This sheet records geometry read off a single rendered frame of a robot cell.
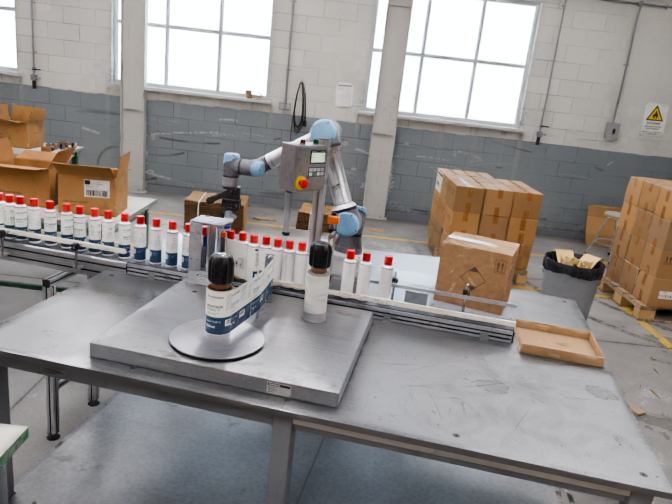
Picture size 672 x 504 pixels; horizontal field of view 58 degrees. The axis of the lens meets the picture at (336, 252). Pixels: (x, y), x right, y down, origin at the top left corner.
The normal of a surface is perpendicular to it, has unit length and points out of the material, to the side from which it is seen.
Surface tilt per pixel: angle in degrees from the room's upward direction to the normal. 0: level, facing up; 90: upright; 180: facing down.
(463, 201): 90
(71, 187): 91
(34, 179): 90
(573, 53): 90
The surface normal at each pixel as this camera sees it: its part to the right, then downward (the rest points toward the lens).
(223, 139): -0.03, 0.28
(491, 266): -0.40, 0.22
